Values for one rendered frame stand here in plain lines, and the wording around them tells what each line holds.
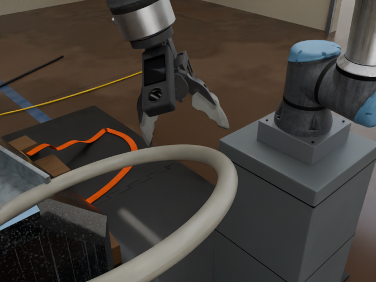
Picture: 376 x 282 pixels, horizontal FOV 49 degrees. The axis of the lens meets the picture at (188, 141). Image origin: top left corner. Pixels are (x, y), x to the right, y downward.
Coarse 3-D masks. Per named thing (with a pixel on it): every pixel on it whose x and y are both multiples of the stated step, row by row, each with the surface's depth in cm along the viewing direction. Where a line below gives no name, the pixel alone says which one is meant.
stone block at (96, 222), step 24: (0, 144) 172; (72, 192) 158; (48, 216) 127; (72, 216) 136; (96, 216) 146; (0, 240) 116; (24, 240) 119; (48, 240) 125; (72, 240) 132; (96, 240) 141; (0, 264) 116; (24, 264) 122; (48, 264) 129; (72, 264) 136; (96, 264) 144
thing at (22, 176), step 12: (0, 156) 93; (12, 156) 89; (0, 168) 93; (12, 168) 92; (24, 168) 87; (36, 168) 85; (0, 180) 89; (12, 180) 89; (24, 180) 89; (36, 180) 85; (48, 180) 83; (0, 192) 85; (12, 192) 85; (0, 204) 82; (36, 204) 83
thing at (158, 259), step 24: (96, 168) 86; (120, 168) 86; (216, 168) 65; (24, 192) 81; (48, 192) 83; (216, 192) 54; (0, 216) 76; (192, 216) 50; (216, 216) 50; (168, 240) 46; (192, 240) 47; (144, 264) 44; (168, 264) 45
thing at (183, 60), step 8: (168, 32) 64; (144, 40) 62; (152, 40) 62; (160, 40) 63; (168, 40) 68; (136, 48) 64; (144, 48) 66; (152, 48) 65; (176, 56) 71; (184, 56) 69; (176, 64) 67; (184, 64) 68; (176, 72) 66; (184, 72) 66; (192, 72) 73; (176, 80) 66; (184, 80) 66; (176, 88) 67; (184, 88) 67; (176, 96) 68; (184, 96) 68
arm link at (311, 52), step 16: (304, 48) 122; (320, 48) 122; (336, 48) 121; (288, 64) 127; (304, 64) 121; (320, 64) 119; (288, 80) 128; (304, 80) 122; (320, 80) 118; (288, 96) 130; (304, 96) 126
